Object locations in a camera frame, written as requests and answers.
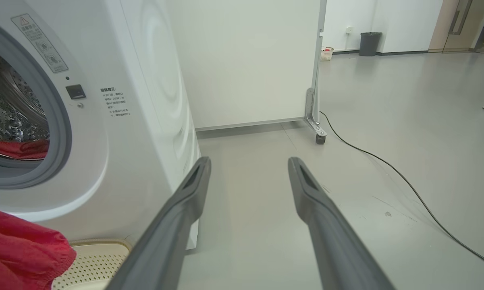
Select white wheeled partition panel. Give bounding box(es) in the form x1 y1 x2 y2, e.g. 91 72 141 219
165 0 328 145

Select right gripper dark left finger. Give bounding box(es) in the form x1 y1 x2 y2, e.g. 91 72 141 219
107 156 212 290

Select white washing machine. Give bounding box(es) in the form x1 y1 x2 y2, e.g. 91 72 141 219
0 0 202 251

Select cream perforated laundry basket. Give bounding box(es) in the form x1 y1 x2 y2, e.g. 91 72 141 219
52 239 133 290

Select red garment with white stripes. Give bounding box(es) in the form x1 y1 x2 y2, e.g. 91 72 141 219
0 205 77 290

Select black floor cable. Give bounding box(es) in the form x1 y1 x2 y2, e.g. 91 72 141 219
319 111 484 271

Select beige room door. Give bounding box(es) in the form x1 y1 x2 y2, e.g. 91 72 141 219
428 0 484 53

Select dark grey trash bin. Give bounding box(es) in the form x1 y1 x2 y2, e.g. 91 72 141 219
359 32 383 57

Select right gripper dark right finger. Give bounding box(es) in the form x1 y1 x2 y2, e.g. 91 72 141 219
288 157 396 290

